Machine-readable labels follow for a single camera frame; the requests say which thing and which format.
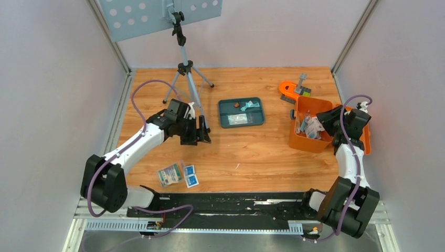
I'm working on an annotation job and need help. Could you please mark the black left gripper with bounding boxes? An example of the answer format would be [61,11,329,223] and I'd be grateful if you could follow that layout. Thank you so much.
[176,115,211,146]

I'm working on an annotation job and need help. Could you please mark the clear bag white cotton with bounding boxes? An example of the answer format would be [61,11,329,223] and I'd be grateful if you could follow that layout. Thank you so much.
[185,102,196,120]

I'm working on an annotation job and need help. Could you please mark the teal header tape bag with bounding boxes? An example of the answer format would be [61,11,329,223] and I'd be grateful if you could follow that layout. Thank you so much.
[299,116,311,132]

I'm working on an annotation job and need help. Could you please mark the clear bag cotton swabs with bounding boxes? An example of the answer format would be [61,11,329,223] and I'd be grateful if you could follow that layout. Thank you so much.
[294,111,311,135]

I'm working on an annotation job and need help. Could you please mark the clear bag bandage pack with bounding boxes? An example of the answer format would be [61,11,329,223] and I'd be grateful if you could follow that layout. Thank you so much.
[156,160,185,187]

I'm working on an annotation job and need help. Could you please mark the teal divided tray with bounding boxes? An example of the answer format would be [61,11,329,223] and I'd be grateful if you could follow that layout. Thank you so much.
[217,97,266,129]

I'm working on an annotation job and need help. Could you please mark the clear bag teal gauze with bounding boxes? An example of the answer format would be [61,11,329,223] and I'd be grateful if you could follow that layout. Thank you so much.
[227,113,253,125]

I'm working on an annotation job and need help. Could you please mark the teal sachet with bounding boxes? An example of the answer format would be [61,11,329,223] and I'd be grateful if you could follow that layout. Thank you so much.
[240,102,248,111]
[247,101,260,108]

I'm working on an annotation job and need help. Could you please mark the white teal gauze packet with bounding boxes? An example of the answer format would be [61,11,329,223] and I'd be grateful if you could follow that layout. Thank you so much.
[304,117,325,140]

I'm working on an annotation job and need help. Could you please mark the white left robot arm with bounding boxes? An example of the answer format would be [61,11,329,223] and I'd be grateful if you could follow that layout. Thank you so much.
[80,99,211,217]

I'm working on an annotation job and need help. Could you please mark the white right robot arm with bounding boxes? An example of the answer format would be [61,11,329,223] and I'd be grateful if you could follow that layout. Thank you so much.
[300,105,380,238]

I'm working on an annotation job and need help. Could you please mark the orange medicine box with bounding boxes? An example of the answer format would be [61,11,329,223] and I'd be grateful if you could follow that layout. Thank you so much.
[289,96,371,156]

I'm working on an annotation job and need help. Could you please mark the blue alcohol pad pair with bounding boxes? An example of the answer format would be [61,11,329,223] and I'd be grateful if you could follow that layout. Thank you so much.
[184,165,199,188]

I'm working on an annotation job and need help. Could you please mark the grey tripod stand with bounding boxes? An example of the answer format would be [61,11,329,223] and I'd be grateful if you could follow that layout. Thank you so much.
[162,9,215,133]

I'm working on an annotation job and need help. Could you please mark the perforated grey panel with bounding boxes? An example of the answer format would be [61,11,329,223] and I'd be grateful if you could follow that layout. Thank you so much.
[99,0,223,42]

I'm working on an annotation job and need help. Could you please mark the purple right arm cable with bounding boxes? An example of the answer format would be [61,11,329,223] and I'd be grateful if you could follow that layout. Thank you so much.
[302,94,373,243]

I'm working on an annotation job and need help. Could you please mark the orange ring toy stand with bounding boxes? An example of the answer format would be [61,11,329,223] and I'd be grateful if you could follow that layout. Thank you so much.
[279,73,312,104]

